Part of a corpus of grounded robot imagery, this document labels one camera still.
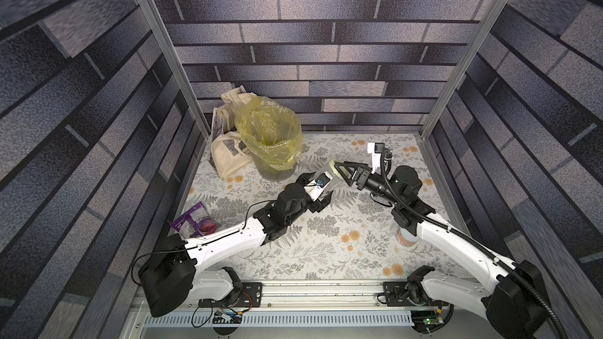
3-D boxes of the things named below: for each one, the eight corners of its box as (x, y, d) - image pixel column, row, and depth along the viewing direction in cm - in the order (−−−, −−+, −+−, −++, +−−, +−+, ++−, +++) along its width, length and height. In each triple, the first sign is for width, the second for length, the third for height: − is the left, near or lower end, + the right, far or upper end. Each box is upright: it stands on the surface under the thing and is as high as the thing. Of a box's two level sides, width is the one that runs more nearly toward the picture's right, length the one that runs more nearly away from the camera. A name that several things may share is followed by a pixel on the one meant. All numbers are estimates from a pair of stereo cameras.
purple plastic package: (174, 225, 91) (169, 220, 88) (203, 204, 97) (200, 199, 93) (191, 250, 85) (186, 247, 81) (221, 226, 90) (218, 222, 87)
